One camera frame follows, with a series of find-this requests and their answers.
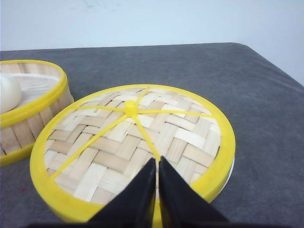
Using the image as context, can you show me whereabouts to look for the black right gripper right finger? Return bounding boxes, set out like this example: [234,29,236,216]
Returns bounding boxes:
[159,156,229,228]

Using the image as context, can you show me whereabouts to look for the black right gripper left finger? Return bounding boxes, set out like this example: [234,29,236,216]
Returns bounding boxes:
[89,158,156,228]

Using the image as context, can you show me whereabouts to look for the woven bamboo steamer lid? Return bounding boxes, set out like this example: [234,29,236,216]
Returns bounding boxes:
[30,84,236,222]

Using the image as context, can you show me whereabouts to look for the bamboo steamer drawer yellow rims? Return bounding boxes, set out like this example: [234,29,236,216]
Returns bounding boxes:
[0,60,74,166]

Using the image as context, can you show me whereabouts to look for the white plate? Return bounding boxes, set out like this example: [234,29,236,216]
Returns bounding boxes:
[222,157,235,190]

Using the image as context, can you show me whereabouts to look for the white steamed bun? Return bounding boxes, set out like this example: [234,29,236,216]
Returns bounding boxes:
[0,73,22,114]

